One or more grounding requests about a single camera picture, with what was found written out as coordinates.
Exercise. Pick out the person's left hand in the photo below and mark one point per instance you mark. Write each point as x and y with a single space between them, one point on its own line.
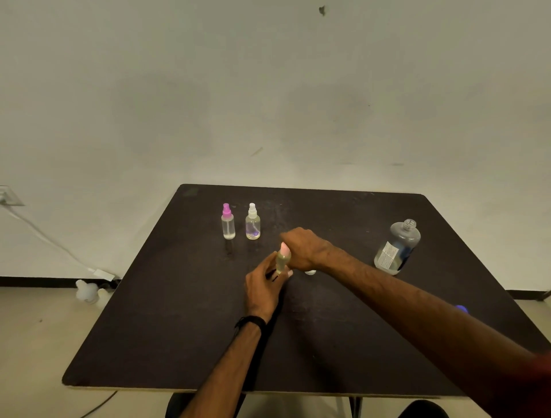
262 297

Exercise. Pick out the person's right hand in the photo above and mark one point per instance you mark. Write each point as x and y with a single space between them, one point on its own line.
307 249

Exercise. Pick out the pink round cap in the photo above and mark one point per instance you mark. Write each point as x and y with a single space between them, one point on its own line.
284 249

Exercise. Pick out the small yellow bottle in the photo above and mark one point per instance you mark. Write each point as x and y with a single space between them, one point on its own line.
283 262

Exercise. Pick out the small purple-tinted bottle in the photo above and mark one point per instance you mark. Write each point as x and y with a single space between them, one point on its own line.
252 230

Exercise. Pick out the white spray cap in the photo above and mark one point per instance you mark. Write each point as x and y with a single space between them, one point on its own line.
252 211

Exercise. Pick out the large clear plastic bottle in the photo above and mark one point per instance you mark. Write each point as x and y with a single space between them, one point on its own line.
396 249

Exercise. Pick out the purple spray cap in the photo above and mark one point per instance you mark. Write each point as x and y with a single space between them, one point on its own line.
227 211

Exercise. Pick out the blue bottle cap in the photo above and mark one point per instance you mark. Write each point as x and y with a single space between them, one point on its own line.
461 308

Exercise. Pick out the person's right forearm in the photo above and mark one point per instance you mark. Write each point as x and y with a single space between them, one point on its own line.
443 327

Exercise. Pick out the person's left forearm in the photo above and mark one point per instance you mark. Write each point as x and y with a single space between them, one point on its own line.
224 374

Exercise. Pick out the person's right leg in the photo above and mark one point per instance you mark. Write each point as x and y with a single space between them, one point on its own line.
424 411

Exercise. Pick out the black wristband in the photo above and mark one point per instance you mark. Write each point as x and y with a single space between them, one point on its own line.
254 321

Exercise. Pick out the black table leg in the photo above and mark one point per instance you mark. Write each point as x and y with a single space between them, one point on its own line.
355 408

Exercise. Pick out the white plastic floor object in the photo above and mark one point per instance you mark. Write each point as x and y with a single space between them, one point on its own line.
86 292

